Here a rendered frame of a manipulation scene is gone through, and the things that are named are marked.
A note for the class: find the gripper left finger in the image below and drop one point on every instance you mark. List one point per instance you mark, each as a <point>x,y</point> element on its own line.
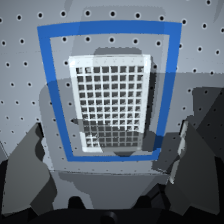
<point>27,188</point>

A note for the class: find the white well plate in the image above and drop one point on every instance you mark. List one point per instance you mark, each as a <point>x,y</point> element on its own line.
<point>108,105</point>

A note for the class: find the blue tape rectangle outline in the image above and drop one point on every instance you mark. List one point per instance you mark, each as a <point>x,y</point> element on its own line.
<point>110,27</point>

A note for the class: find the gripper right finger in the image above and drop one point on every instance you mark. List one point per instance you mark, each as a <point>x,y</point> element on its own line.
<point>195,187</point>

